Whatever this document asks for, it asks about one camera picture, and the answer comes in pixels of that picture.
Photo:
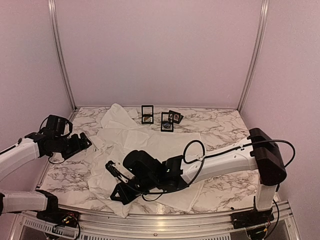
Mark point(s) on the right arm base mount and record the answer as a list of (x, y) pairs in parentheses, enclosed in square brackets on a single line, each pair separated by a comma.
[(253, 217)]

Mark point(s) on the green round brooch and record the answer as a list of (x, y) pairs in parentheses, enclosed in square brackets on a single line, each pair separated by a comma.
[(146, 117)]

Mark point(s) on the right aluminium corner post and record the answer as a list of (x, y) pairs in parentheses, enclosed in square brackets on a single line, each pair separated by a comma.
[(261, 28)]

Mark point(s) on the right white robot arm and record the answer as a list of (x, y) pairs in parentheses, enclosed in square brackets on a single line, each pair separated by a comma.
[(256, 152)]

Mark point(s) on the aluminium corner post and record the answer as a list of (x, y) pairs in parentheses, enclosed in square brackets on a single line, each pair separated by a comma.
[(261, 28), (60, 55)]

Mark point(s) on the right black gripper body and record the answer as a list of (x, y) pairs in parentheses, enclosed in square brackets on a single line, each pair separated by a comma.
[(147, 182)]

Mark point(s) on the black display frame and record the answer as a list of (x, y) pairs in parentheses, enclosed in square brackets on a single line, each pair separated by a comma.
[(171, 117), (164, 118), (147, 109)]

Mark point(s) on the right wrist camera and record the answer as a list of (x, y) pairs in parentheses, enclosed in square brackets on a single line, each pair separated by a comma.
[(110, 166)]

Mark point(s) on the black display frame left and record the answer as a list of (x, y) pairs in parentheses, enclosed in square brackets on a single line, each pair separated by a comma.
[(147, 109)]

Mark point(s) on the white button shirt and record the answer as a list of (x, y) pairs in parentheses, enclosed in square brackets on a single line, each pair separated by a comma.
[(118, 136)]

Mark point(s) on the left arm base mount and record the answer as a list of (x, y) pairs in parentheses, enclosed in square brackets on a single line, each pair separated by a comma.
[(56, 215)]

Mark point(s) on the black display frame middle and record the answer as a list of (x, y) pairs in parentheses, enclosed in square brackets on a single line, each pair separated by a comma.
[(164, 118)]

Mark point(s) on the black display frame right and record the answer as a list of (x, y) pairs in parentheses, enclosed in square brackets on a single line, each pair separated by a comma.
[(171, 117)]

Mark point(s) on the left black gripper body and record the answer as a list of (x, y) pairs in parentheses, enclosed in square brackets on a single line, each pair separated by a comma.
[(81, 141)]

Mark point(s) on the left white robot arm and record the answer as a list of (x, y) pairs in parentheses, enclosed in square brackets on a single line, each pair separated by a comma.
[(17, 178)]

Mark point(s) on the left aluminium corner post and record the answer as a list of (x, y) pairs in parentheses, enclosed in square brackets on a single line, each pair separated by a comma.
[(60, 55)]

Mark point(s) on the aluminium front rail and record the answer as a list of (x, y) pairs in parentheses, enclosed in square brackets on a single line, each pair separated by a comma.
[(103, 225)]

